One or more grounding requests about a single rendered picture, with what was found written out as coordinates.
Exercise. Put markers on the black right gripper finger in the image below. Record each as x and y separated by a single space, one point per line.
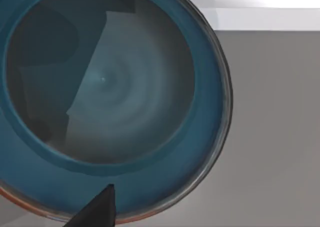
100 209

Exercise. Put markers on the blue ceramic plate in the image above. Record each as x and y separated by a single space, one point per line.
155 92

